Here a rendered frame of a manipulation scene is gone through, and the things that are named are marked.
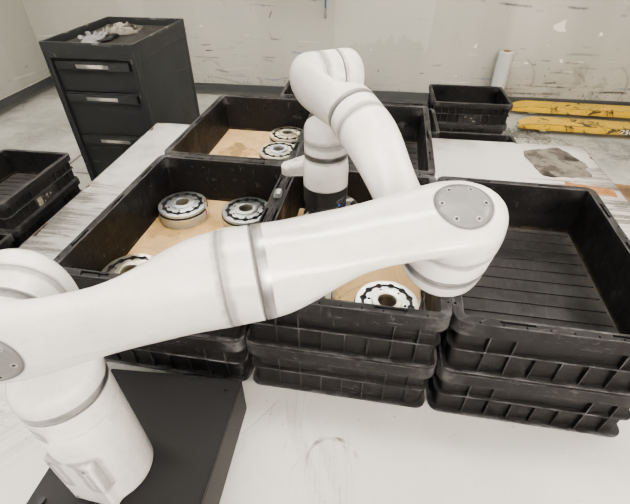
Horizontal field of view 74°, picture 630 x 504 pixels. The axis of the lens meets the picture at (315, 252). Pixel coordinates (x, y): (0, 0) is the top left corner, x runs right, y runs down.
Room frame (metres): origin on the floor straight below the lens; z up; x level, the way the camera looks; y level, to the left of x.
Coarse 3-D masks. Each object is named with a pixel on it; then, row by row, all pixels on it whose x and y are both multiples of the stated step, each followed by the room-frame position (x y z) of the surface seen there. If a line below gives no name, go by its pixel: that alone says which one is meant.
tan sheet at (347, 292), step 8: (376, 272) 0.57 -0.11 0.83; (384, 272) 0.57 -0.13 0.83; (392, 272) 0.57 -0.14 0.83; (400, 272) 0.57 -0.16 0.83; (352, 280) 0.55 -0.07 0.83; (360, 280) 0.55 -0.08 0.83; (368, 280) 0.55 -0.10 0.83; (376, 280) 0.55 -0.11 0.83; (384, 280) 0.55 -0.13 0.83; (392, 280) 0.55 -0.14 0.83; (400, 280) 0.55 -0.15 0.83; (408, 280) 0.55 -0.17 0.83; (344, 288) 0.53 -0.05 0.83; (352, 288) 0.53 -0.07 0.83; (360, 288) 0.53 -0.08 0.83; (408, 288) 0.53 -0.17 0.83; (416, 288) 0.53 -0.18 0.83; (336, 296) 0.51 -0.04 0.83; (344, 296) 0.51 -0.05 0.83; (352, 296) 0.51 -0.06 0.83; (416, 296) 0.51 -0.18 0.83
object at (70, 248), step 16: (160, 160) 0.83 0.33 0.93; (192, 160) 0.83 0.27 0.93; (208, 160) 0.83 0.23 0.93; (224, 160) 0.82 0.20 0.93; (240, 160) 0.82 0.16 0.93; (144, 176) 0.75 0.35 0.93; (128, 192) 0.69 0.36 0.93; (272, 192) 0.69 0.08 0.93; (112, 208) 0.64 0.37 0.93; (272, 208) 0.64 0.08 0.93; (96, 224) 0.59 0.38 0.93; (80, 240) 0.54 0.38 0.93; (64, 256) 0.50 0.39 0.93; (80, 272) 0.46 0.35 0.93; (96, 272) 0.46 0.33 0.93
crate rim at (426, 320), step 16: (288, 176) 0.75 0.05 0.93; (416, 176) 0.75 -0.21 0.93; (432, 176) 0.75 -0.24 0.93; (288, 192) 0.70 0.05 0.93; (320, 304) 0.40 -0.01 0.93; (336, 304) 0.40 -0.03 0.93; (352, 304) 0.40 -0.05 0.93; (368, 304) 0.40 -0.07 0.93; (448, 304) 0.40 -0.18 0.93; (352, 320) 0.39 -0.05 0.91; (368, 320) 0.38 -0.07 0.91; (384, 320) 0.38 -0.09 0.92; (400, 320) 0.38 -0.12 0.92; (416, 320) 0.37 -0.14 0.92; (432, 320) 0.37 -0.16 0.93; (448, 320) 0.37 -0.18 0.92
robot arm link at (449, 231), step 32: (416, 192) 0.34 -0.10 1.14; (448, 192) 0.34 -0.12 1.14; (480, 192) 0.34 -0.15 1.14; (256, 224) 0.32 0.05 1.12; (288, 224) 0.31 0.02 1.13; (320, 224) 0.31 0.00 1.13; (352, 224) 0.31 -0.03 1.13; (384, 224) 0.30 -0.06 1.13; (416, 224) 0.30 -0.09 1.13; (448, 224) 0.30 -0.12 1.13; (480, 224) 0.30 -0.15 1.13; (256, 256) 0.27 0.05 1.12; (288, 256) 0.27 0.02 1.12; (320, 256) 0.28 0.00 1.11; (352, 256) 0.28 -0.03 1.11; (384, 256) 0.28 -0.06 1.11; (416, 256) 0.28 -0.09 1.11; (448, 256) 0.28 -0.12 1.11; (480, 256) 0.29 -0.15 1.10; (288, 288) 0.26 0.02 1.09; (320, 288) 0.26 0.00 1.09
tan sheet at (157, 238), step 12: (216, 204) 0.81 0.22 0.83; (216, 216) 0.76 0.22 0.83; (156, 228) 0.71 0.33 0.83; (168, 228) 0.71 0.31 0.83; (192, 228) 0.71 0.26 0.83; (204, 228) 0.71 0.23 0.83; (216, 228) 0.71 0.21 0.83; (144, 240) 0.67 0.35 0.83; (156, 240) 0.67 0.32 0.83; (168, 240) 0.67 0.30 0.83; (180, 240) 0.67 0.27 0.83; (132, 252) 0.63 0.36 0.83; (144, 252) 0.63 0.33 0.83; (156, 252) 0.63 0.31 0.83
